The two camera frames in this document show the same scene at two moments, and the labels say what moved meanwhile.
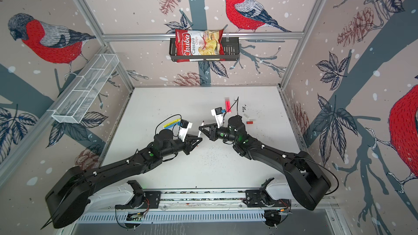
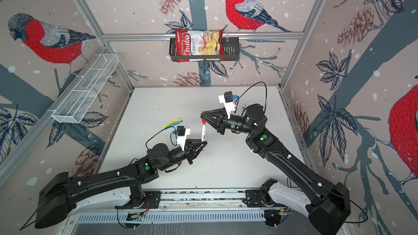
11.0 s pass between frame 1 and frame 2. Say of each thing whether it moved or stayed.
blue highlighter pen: stayed
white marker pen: moved
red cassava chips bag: stayed
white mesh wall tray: stayed
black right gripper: moved
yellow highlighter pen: stayed
